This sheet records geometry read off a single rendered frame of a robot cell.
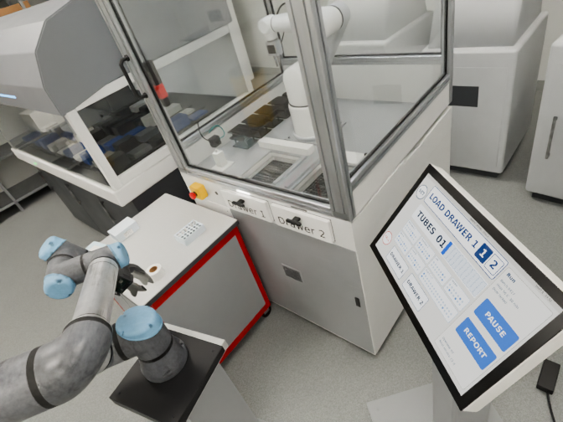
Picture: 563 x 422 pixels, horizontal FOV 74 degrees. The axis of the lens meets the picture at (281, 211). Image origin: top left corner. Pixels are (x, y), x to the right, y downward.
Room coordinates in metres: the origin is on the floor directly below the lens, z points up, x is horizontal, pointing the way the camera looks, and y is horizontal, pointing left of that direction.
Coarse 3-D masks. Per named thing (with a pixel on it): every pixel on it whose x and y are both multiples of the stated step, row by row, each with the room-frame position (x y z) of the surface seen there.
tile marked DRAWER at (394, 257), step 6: (390, 252) 0.73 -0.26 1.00; (396, 252) 0.71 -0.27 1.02; (390, 258) 0.71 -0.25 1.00; (396, 258) 0.70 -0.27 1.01; (402, 258) 0.68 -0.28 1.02; (390, 264) 0.70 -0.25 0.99; (396, 264) 0.68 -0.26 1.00; (402, 264) 0.67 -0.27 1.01; (396, 270) 0.67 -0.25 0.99; (402, 270) 0.65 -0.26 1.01
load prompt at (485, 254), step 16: (432, 192) 0.74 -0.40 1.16; (432, 208) 0.70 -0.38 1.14; (448, 208) 0.66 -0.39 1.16; (448, 224) 0.63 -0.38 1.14; (464, 224) 0.59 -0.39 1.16; (464, 240) 0.56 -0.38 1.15; (480, 240) 0.53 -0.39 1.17; (480, 256) 0.51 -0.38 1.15; (496, 256) 0.48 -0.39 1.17; (496, 272) 0.46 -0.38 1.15
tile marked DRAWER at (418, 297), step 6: (408, 276) 0.62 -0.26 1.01; (414, 276) 0.61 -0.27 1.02; (408, 282) 0.61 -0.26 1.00; (414, 282) 0.60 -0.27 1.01; (408, 288) 0.60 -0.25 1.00; (414, 288) 0.59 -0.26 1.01; (420, 288) 0.57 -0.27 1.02; (408, 294) 0.59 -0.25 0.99; (414, 294) 0.57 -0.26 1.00; (420, 294) 0.56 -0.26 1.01; (414, 300) 0.56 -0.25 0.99; (420, 300) 0.55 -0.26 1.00; (426, 300) 0.53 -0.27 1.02; (420, 306) 0.54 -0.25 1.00
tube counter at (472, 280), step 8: (440, 232) 0.64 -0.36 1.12; (440, 240) 0.62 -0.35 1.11; (448, 240) 0.60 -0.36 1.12; (440, 248) 0.60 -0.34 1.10; (448, 248) 0.58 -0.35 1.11; (456, 248) 0.57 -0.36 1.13; (448, 256) 0.57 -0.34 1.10; (456, 256) 0.55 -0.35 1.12; (464, 256) 0.54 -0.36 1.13; (448, 264) 0.56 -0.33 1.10; (456, 264) 0.54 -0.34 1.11; (464, 264) 0.52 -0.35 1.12; (456, 272) 0.53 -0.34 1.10; (464, 272) 0.51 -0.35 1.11; (472, 272) 0.50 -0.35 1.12; (464, 280) 0.50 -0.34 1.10; (472, 280) 0.48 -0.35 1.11; (480, 280) 0.47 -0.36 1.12; (472, 288) 0.47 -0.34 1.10; (480, 288) 0.46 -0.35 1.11
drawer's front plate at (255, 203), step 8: (224, 192) 1.47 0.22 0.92; (232, 192) 1.43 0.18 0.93; (232, 200) 1.44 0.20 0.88; (248, 200) 1.35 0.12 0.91; (256, 200) 1.31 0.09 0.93; (264, 200) 1.29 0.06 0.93; (232, 208) 1.46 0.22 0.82; (248, 208) 1.37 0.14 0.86; (256, 208) 1.32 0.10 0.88; (264, 208) 1.28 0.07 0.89; (256, 216) 1.34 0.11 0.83; (264, 216) 1.29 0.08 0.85; (272, 216) 1.28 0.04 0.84
